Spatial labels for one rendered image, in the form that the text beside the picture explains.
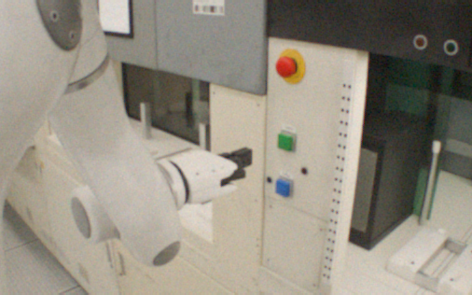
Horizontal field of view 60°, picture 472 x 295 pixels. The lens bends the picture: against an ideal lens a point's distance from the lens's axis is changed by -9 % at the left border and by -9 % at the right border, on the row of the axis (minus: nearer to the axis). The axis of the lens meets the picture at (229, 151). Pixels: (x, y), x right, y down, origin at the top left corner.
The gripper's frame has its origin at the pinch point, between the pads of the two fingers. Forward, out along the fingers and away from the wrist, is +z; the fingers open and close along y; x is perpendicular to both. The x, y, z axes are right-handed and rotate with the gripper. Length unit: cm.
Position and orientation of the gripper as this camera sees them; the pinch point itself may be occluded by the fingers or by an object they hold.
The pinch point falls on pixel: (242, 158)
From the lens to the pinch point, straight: 80.5
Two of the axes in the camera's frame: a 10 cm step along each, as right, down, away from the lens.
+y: 6.9, 2.7, -6.7
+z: 7.3, -2.6, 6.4
